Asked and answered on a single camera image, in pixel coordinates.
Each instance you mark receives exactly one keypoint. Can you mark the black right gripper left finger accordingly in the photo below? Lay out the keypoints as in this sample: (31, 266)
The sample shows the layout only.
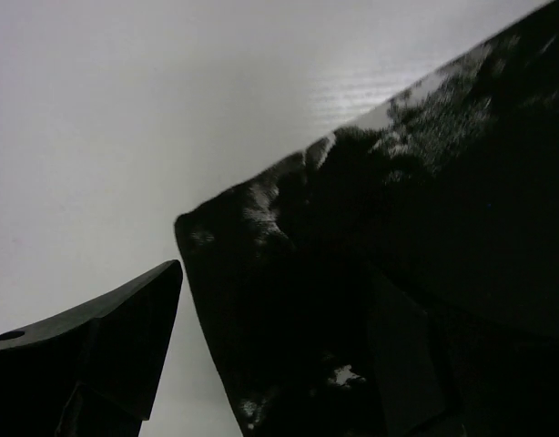
(92, 370)

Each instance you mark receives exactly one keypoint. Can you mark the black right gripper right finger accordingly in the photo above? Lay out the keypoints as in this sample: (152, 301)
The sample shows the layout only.
(412, 370)

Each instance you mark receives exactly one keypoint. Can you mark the black white patterned cloth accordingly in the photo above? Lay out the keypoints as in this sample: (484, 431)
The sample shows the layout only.
(451, 190)

